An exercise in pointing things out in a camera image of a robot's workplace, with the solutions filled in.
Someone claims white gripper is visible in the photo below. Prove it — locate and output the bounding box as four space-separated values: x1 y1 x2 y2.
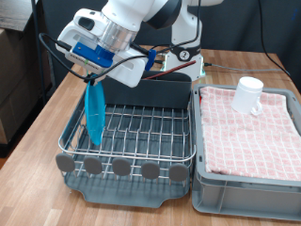
55 26 149 89

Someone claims blue plastic plate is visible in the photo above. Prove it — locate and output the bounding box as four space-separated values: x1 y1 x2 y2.
84 82 106 146

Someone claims reddish brown wooden spoon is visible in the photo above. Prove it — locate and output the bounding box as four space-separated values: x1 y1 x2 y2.
144 59 197 80

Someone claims white mug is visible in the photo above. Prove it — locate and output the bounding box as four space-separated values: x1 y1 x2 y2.
230 76 265 117

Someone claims pink checked dish towel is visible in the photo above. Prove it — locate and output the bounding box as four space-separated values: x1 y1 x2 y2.
198 86 301 183

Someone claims black metal pole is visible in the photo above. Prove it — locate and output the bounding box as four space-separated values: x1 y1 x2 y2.
30 0 48 106

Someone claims cardboard box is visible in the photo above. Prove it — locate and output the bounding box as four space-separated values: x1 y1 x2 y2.
0 27 53 145

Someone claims dark gray cutlery holder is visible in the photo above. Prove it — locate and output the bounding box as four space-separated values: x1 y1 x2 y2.
88 68 193 110

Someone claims dark wooden shelf board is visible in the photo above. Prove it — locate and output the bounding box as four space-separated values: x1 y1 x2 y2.
0 0 39 32

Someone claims gray plastic drain tray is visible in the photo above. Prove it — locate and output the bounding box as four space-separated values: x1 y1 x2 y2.
59 83 193 209

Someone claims dark fabric partition panel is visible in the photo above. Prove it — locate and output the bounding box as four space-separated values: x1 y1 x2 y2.
40 0 301 92

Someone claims gray plastic crate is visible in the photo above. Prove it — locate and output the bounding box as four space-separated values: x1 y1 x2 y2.
191 83 301 222

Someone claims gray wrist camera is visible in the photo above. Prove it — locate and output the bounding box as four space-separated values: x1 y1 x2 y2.
64 50 106 73

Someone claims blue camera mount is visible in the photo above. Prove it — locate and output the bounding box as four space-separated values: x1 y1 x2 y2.
72 41 116 69

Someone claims black camera cable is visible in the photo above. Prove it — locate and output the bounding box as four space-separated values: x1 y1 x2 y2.
38 0 292 83

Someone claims blue cable clip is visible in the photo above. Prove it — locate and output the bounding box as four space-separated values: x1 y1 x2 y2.
144 49 157 72

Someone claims black power cable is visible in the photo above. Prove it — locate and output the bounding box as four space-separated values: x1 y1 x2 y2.
137 43 172 65

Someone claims metal wire dish rack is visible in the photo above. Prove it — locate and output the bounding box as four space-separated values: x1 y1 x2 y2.
57 83 197 186

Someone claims thin gray cable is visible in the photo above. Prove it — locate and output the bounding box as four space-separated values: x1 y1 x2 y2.
202 61 288 73

